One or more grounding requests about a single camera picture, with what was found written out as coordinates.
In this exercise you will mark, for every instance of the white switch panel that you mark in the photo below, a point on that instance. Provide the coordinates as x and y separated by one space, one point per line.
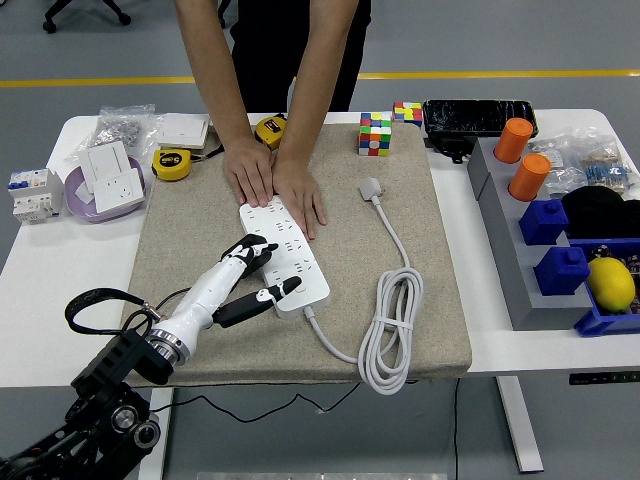
104 161

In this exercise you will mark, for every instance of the large colourful puzzle cube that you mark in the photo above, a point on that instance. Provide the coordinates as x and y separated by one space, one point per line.
375 135

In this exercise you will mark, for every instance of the yellow lemon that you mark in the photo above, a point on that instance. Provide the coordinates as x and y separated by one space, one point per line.
611 285

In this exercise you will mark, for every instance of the person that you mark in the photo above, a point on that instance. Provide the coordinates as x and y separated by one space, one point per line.
270 50

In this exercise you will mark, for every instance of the person's left hand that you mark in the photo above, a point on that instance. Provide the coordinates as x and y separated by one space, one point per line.
301 196

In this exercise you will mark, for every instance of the black office chair base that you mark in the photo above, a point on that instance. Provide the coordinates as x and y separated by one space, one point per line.
86 12
221 20

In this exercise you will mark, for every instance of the black cloth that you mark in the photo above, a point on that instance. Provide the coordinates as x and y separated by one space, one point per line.
598 213

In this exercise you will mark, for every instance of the blue block with knob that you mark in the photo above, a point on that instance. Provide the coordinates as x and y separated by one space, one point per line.
561 271
543 223

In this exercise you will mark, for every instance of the small black device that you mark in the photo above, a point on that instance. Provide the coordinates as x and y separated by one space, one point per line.
451 146

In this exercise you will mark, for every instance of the white blue circuit breaker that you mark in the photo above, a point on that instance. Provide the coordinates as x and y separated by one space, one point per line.
31 196

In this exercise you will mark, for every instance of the white power strip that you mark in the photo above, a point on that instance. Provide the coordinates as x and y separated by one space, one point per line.
310 295

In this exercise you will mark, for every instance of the clear bag small parts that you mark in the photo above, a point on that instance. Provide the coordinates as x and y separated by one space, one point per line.
561 161

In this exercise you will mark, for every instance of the blue plastic bin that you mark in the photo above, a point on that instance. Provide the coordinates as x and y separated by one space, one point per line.
601 326

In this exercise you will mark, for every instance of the white table leg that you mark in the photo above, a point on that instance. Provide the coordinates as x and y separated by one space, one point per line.
520 425
162 405

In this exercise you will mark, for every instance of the black wrapped tray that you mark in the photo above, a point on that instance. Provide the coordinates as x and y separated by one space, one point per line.
479 117

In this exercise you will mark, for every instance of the white socket panel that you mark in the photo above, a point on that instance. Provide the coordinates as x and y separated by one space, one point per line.
119 192

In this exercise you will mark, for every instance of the person's right hand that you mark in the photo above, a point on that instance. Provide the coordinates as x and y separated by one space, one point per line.
248 172

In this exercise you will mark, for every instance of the grey-brown fabric mat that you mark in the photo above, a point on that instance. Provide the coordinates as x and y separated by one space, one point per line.
345 240

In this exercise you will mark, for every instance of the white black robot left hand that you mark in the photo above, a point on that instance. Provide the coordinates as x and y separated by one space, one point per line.
210 290

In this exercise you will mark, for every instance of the person's right forearm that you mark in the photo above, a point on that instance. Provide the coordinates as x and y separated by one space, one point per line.
215 75

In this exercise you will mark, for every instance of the small white paper piece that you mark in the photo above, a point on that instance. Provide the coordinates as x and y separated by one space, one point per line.
84 195

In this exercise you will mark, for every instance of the clear bag blue resistors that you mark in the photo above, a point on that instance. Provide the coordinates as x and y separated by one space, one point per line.
608 172

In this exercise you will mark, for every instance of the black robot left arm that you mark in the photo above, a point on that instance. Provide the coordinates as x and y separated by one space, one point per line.
120 360

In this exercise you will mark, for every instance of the purple plate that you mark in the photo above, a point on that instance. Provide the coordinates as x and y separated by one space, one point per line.
101 216

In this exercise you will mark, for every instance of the grey block holder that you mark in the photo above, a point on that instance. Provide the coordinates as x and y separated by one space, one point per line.
506 241

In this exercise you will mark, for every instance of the person's left forearm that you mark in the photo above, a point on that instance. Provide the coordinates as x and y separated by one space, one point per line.
315 75

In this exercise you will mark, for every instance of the clear bag metal screws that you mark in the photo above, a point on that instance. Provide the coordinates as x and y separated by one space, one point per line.
119 131

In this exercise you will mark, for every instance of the orange cylinder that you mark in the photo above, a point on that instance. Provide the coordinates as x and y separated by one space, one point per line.
513 140
530 177

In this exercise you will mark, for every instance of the small colourful puzzle cube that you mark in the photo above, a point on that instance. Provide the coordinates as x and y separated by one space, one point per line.
407 114

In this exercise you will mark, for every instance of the black desk control panel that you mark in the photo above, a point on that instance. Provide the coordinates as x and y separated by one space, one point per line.
600 378

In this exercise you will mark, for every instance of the white wall switch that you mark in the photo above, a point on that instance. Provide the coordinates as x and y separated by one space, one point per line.
184 131

